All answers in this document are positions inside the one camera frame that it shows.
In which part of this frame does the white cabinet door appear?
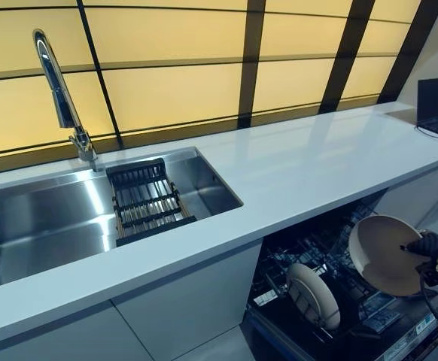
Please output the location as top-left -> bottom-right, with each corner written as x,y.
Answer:
0,299 -> 144,361
111,240 -> 263,349
373,161 -> 438,231

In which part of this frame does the black dishwasher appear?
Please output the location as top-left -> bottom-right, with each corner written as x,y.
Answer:
254,205 -> 438,339

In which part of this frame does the black dish drying rack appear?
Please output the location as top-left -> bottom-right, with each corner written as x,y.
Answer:
105,157 -> 198,247

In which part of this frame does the cream ceramic plate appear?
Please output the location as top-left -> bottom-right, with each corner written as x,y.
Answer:
285,262 -> 341,331
348,214 -> 427,298

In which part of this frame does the chrome kitchen faucet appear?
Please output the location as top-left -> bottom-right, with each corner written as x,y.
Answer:
32,29 -> 105,172

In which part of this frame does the stainless steel sink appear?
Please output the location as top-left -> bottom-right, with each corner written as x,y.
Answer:
0,146 -> 245,293

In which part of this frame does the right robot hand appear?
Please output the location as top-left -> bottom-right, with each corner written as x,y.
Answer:
400,231 -> 438,286

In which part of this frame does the black open laptop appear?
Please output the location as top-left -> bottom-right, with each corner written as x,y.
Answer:
416,77 -> 438,142

